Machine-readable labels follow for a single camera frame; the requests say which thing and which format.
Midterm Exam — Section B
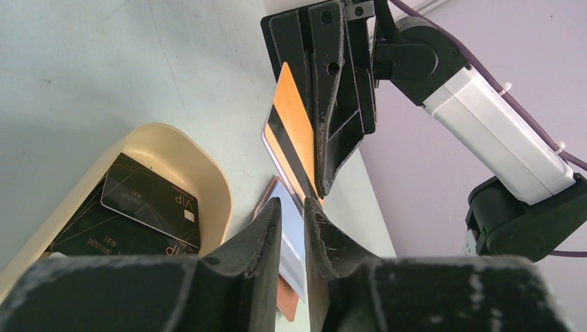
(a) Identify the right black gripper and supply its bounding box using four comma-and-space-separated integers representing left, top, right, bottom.
261, 1, 377, 197

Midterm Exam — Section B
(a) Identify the yellow oval tray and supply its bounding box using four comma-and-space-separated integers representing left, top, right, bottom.
1, 123, 233, 297

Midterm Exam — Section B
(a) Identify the black VIP credit card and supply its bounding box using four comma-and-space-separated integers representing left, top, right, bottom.
100, 153, 201, 249

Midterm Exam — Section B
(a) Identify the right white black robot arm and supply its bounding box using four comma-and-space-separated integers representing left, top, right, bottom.
261, 1, 586, 262

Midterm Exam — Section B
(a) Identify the credit card stack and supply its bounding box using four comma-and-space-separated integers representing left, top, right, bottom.
48, 180, 199, 256

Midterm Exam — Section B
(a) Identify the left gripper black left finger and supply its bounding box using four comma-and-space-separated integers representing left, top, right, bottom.
201, 198, 282, 331

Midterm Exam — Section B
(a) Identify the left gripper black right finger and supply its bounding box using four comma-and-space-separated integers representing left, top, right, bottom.
304, 198, 380, 331

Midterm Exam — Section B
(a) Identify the tan credit card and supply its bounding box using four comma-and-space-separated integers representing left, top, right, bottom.
262, 62, 324, 208

